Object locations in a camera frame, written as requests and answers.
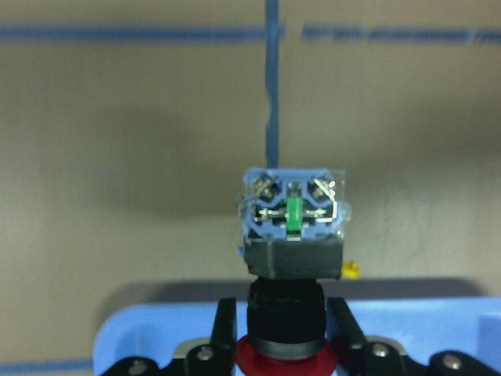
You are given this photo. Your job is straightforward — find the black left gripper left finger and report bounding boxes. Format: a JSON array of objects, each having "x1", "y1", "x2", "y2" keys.
[{"x1": 210, "y1": 298, "x2": 237, "y2": 351}]

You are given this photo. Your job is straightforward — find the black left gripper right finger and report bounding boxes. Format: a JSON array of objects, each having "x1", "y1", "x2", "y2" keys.
[{"x1": 326, "y1": 297, "x2": 366, "y2": 349}]

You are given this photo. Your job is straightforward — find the red emergency stop button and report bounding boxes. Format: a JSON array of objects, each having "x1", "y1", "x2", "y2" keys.
[{"x1": 235, "y1": 168, "x2": 360, "y2": 375}]

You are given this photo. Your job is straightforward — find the blue plastic tray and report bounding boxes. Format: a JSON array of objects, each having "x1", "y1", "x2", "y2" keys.
[{"x1": 92, "y1": 297, "x2": 500, "y2": 375}]

